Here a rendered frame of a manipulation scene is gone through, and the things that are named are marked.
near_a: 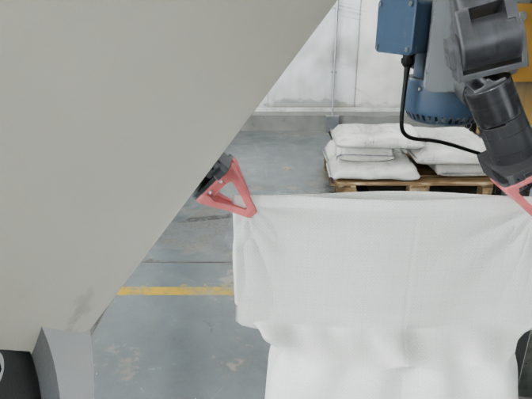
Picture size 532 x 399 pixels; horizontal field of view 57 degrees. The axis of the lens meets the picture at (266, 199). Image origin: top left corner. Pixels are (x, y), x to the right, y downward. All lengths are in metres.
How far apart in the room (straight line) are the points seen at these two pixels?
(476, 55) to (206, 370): 1.61
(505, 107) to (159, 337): 1.79
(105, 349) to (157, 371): 0.27
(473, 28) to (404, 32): 0.27
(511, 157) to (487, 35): 0.16
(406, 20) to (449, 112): 0.19
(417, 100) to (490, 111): 0.33
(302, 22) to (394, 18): 0.77
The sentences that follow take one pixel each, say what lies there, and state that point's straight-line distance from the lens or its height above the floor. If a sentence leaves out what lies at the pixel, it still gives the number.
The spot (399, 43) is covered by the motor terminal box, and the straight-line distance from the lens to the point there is 0.92.
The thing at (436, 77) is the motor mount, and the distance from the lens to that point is 0.91.
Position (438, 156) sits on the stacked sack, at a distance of 3.68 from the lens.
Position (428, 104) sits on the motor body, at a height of 1.12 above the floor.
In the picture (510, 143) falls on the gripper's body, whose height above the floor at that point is 1.13.
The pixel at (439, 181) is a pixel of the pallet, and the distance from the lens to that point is 3.75.
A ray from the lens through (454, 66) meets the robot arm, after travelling 0.65.
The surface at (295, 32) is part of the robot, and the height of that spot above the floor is 1.28.
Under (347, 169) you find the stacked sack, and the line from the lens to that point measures 3.56.
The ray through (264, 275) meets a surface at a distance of 0.71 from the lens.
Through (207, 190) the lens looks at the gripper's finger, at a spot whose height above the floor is 1.07.
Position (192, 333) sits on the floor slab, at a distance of 2.19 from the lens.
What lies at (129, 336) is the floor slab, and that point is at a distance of 2.23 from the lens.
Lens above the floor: 1.28
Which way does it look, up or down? 21 degrees down
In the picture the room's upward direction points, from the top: straight up
